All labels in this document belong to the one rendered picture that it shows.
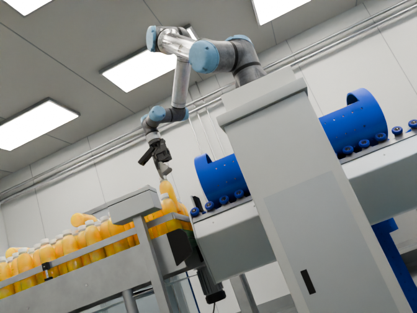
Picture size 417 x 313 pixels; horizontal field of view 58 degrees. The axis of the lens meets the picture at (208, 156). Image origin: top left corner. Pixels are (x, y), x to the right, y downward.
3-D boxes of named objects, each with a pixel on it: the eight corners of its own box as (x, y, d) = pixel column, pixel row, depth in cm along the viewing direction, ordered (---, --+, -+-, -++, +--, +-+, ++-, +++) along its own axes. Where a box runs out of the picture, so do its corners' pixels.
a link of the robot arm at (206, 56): (240, 43, 138) (171, 24, 179) (206, 43, 130) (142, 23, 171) (236, 76, 143) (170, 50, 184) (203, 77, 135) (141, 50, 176)
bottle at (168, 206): (183, 232, 180) (172, 196, 186) (183, 230, 174) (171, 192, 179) (169, 237, 179) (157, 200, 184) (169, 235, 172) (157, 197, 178)
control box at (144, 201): (154, 207, 156) (147, 184, 159) (112, 224, 158) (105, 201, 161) (162, 209, 165) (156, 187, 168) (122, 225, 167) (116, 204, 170)
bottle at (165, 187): (182, 210, 184) (170, 175, 189) (168, 214, 182) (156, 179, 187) (180, 213, 190) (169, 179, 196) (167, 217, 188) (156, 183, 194)
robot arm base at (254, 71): (267, 77, 134) (257, 54, 137) (231, 97, 140) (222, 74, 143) (279, 87, 148) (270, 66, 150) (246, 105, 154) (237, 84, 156)
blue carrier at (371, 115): (393, 125, 160) (362, 75, 172) (205, 202, 170) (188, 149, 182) (383, 151, 185) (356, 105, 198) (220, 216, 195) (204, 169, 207)
